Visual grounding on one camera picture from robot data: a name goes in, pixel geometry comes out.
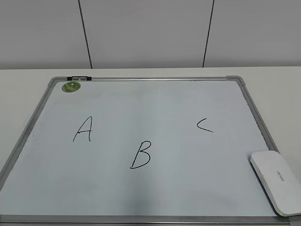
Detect white plastic board eraser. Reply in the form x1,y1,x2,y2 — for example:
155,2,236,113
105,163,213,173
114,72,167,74
250,151,301,217

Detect round green magnet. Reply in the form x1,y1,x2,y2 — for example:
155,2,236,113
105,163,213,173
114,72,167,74
62,81,81,93

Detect white board with grey frame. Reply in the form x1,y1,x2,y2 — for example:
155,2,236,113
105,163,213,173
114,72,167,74
0,76,301,226

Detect black hanging clip on frame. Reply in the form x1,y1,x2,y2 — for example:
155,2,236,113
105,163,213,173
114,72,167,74
67,76,92,81

